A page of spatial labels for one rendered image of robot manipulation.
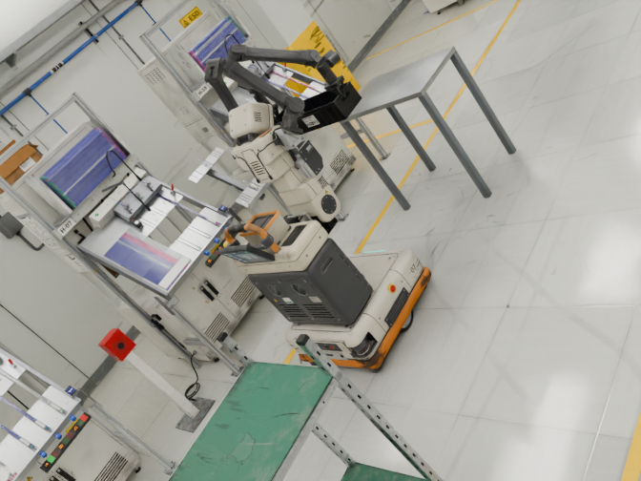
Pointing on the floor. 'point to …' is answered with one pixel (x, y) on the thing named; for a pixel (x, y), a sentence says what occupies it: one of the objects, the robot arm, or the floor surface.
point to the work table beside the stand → (426, 73)
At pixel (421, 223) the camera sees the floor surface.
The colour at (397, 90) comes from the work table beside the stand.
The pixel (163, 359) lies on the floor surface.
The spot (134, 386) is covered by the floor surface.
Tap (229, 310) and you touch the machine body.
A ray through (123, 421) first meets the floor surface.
